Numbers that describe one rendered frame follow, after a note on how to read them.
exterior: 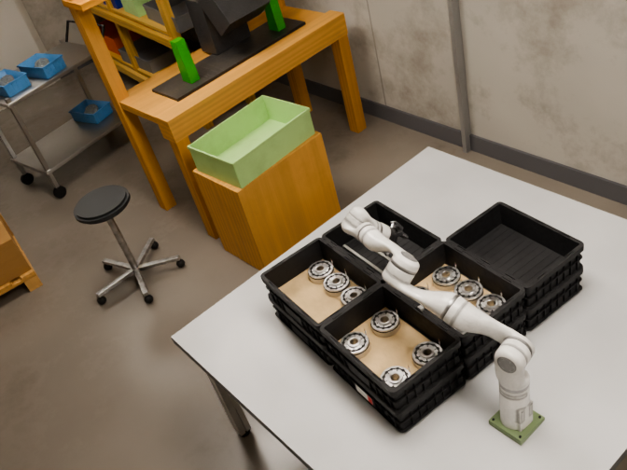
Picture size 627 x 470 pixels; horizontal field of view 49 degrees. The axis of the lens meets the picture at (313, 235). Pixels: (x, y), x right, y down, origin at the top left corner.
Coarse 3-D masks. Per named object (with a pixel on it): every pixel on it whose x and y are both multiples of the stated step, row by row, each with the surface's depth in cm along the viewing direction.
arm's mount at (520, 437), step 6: (498, 414) 221; (534, 414) 218; (492, 420) 220; (498, 420) 219; (534, 420) 217; (540, 420) 216; (498, 426) 217; (504, 426) 217; (528, 426) 215; (534, 426) 215; (504, 432) 216; (510, 432) 215; (516, 432) 214; (522, 432) 214; (528, 432) 213; (510, 438) 215; (516, 438) 213; (522, 438) 212
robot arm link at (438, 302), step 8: (392, 264) 214; (384, 272) 216; (392, 272) 213; (400, 272) 212; (384, 280) 216; (392, 280) 214; (400, 280) 213; (408, 280) 214; (400, 288) 213; (408, 288) 213; (416, 288) 215; (408, 296) 213; (416, 296) 212; (424, 296) 211; (432, 296) 210; (440, 296) 209; (448, 296) 208; (456, 296) 208; (424, 304) 211; (432, 304) 209; (440, 304) 207; (448, 304) 207; (440, 312) 208
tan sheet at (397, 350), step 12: (408, 324) 244; (372, 336) 243; (396, 336) 241; (408, 336) 240; (420, 336) 238; (372, 348) 239; (384, 348) 238; (396, 348) 237; (408, 348) 236; (360, 360) 236; (372, 360) 235; (384, 360) 234; (396, 360) 233; (408, 360) 232
